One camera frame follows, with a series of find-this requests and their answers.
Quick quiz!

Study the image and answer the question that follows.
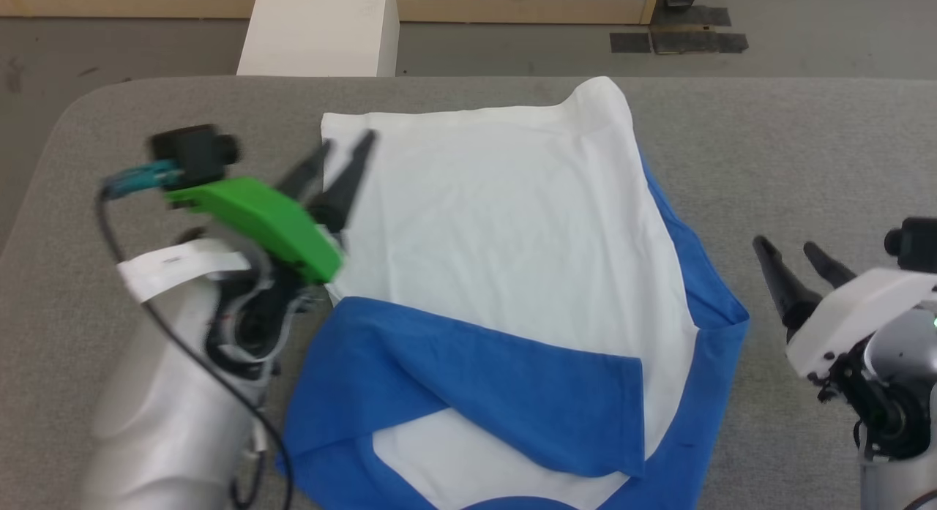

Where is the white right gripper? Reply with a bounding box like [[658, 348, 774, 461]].
[[753, 235, 937, 383]]

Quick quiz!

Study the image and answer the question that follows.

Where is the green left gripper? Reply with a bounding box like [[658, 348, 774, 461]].
[[166, 130, 378, 285]]

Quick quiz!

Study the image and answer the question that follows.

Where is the white and blue garment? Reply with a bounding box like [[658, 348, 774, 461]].
[[277, 75, 751, 510]]

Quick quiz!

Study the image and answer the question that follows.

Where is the white pillar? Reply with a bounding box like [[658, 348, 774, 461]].
[[236, 0, 400, 78]]

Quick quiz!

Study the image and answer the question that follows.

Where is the long black floor tape patch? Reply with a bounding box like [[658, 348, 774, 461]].
[[651, 31, 750, 56], [652, 5, 733, 29]]

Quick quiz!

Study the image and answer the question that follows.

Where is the small black floor tape patch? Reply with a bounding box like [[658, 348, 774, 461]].
[[610, 31, 653, 55]]

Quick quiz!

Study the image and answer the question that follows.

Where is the white strap on left arm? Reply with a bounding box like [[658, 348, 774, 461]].
[[117, 239, 254, 304]]

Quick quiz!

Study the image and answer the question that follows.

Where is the teal camera cable plug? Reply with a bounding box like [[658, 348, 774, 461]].
[[101, 161, 182, 201]]

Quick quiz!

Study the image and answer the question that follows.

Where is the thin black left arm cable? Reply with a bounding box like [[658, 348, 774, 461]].
[[96, 192, 295, 510]]

